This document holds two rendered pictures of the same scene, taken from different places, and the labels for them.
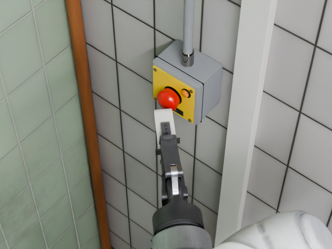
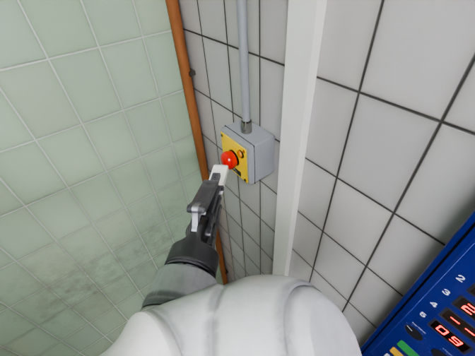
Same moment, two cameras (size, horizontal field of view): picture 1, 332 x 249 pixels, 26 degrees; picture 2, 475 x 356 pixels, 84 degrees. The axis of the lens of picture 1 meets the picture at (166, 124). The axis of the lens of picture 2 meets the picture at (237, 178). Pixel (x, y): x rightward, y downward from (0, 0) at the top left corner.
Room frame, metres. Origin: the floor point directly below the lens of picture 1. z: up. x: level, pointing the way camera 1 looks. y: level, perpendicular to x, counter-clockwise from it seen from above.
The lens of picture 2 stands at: (0.37, -0.15, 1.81)
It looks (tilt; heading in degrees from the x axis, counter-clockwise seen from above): 42 degrees down; 18
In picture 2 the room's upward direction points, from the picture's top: 5 degrees counter-clockwise
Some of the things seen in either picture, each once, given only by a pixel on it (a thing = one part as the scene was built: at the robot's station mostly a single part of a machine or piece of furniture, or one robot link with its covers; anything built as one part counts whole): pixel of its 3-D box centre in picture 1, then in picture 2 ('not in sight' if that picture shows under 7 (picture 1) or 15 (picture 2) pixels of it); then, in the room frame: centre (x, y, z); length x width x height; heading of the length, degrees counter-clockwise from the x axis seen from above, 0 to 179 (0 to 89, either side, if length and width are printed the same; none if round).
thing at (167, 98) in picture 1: (169, 98); (230, 159); (0.78, -0.01, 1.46); 0.04 x 0.04 x 0.04; 51
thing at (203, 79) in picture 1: (186, 82); (247, 151); (0.82, -0.03, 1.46); 0.10 x 0.07 x 0.10; 51
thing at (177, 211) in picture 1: (176, 210); (196, 247); (0.57, -0.02, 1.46); 0.09 x 0.07 x 0.08; 6
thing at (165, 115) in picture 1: (165, 126); (218, 177); (0.72, 0.00, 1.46); 0.07 x 0.03 x 0.01; 6
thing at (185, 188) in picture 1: (171, 168); (206, 208); (0.63, -0.01, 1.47); 0.11 x 0.04 x 0.01; 6
